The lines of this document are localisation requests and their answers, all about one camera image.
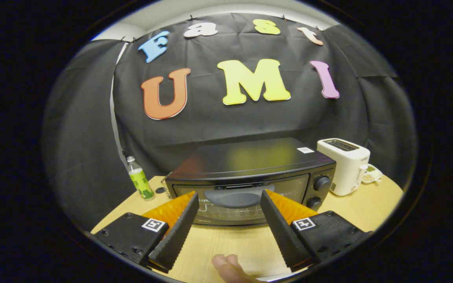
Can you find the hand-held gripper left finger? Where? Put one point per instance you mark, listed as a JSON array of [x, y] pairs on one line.
[[177, 236]]

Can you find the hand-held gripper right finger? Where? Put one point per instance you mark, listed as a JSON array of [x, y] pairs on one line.
[[281, 232]]

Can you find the black toaster oven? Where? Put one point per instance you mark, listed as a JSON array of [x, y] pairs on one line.
[[250, 157]]

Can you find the white pop-up toaster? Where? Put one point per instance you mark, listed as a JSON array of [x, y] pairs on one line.
[[346, 167]]

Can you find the small dark round cap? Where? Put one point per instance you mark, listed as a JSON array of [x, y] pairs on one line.
[[160, 190]]

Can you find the green drink bottle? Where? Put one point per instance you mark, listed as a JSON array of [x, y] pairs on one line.
[[140, 182]]

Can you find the white divided snack dish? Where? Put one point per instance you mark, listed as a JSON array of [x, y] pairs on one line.
[[372, 175]]

